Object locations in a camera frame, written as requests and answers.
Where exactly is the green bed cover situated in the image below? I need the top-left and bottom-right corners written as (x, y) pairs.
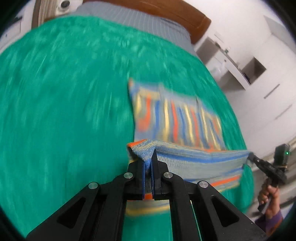
top-left (1, 16), bottom-right (246, 240)

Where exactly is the beige curtain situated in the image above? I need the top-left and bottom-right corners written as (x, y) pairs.
top-left (31, 0), bottom-right (58, 29)

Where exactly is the person's right hand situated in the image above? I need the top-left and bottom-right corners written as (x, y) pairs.
top-left (258, 179), bottom-right (280, 219)

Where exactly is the white low cabinet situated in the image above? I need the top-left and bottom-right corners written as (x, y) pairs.
top-left (0, 15), bottom-right (33, 53)

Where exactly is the grey checked bed sheet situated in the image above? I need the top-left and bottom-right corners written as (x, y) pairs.
top-left (58, 2), bottom-right (197, 56)

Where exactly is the wooden headboard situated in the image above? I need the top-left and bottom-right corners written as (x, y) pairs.
top-left (83, 0), bottom-right (212, 45)

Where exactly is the striped knit sweater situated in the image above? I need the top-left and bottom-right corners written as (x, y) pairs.
top-left (127, 80), bottom-right (254, 216)

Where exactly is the white desk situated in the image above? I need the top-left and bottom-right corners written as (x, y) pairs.
top-left (194, 37), bottom-right (267, 91)

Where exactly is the white wardrobe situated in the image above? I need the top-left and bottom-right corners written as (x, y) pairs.
top-left (222, 16), bottom-right (295, 157)

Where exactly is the white round security camera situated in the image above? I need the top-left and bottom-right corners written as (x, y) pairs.
top-left (57, 0), bottom-right (70, 12)

